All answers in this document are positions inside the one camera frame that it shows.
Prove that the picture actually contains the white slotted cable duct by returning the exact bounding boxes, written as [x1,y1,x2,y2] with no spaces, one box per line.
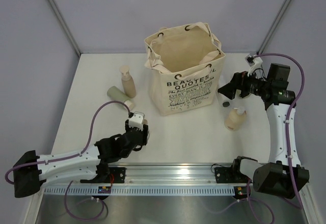
[44,185,235,196]

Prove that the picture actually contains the white tube black cap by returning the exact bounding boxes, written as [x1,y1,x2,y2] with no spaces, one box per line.
[217,93,231,107]

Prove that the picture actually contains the clear amber soap bottle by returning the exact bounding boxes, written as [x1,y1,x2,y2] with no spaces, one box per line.
[143,119,150,140]

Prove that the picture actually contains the cream canvas tote bag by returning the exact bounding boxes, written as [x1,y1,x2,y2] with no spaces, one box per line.
[144,22,226,116]

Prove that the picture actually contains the right aluminium frame post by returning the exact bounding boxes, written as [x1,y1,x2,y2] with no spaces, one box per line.
[256,0,293,54]

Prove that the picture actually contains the aluminium mounting rail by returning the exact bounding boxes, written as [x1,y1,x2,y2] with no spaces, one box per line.
[33,161,310,186]

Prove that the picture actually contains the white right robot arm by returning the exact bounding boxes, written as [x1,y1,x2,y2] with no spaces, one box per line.
[218,63,310,199]

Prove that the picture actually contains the aluminium frame post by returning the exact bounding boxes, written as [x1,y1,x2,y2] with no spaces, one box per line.
[256,0,293,54]
[46,0,82,58]

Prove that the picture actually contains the pale green lotion tube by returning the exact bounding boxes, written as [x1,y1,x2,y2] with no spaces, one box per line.
[107,86,135,110]

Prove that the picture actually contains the beige pump bottle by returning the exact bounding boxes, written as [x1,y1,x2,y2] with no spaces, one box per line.
[119,65,137,98]

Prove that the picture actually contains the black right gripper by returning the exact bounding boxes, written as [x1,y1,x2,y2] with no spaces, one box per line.
[218,67,271,100]

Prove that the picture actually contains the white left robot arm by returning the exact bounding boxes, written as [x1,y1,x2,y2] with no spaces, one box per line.
[13,118,149,198]

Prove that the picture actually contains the left aluminium frame post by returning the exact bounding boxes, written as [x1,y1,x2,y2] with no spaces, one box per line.
[46,0,82,58]

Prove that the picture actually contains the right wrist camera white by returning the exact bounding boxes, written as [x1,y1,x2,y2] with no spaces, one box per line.
[245,54,263,76]

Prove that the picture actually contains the cream pump lotion bottle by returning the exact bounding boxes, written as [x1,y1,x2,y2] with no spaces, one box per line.
[224,106,247,131]

